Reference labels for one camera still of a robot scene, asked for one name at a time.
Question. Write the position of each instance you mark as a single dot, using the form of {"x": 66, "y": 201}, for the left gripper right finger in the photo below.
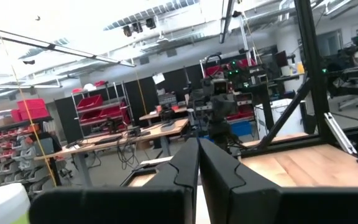
{"x": 259, "y": 205}

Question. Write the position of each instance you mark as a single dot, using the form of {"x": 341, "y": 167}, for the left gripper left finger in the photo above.
{"x": 120, "y": 205}

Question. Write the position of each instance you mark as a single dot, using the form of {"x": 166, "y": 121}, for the blue plastic bin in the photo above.
{"x": 241, "y": 128}

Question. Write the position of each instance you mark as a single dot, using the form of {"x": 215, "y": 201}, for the small wooden desk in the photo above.
{"x": 163, "y": 112}

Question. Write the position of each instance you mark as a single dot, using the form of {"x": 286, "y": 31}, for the long wooden desk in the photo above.
{"x": 120, "y": 138}

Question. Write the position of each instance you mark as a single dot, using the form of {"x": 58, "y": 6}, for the white paper sheet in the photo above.
{"x": 158, "y": 78}

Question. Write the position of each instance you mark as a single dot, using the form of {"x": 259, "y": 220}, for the silver vertical pole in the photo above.
{"x": 244, "y": 37}

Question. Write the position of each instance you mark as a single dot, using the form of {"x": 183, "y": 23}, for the white storage box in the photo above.
{"x": 294, "y": 121}

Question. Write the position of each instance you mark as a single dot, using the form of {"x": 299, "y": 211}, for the black partition panel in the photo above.
{"x": 141, "y": 96}

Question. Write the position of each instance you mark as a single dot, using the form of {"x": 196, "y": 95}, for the black overhead beam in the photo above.
{"x": 225, "y": 18}

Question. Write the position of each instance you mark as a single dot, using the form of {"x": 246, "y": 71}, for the red plastic shelf bin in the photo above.
{"x": 92, "y": 116}
{"x": 89, "y": 102}
{"x": 115, "y": 111}

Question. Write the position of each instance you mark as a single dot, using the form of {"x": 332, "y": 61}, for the metal shelf rack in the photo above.
{"x": 98, "y": 108}

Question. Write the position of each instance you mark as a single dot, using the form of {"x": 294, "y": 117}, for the aluminium strip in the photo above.
{"x": 340, "y": 133}

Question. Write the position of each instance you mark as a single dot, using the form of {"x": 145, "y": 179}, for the black ceiling track light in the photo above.
{"x": 127, "y": 31}
{"x": 137, "y": 27}
{"x": 150, "y": 23}

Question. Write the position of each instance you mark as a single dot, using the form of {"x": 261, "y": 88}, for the small parts bin rack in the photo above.
{"x": 11, "y": 149}

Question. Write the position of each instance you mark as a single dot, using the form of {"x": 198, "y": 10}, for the red plastic crate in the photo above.
{"x": 34, "y": 113}
{"x": 31, "y": 103}

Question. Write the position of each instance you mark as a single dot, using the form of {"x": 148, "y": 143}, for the office chair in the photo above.
{"x": 353, "y": 101}

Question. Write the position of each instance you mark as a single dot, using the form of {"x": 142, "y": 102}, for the black diagonal frame brace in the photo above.
{"x": 284, "y": 115}

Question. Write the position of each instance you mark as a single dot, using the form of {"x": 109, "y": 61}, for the black table frame bar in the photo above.
{"x": 291, "y": 143}

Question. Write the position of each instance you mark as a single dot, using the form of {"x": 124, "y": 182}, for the black vertical frame post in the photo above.
{"x": 312, "y": 62}

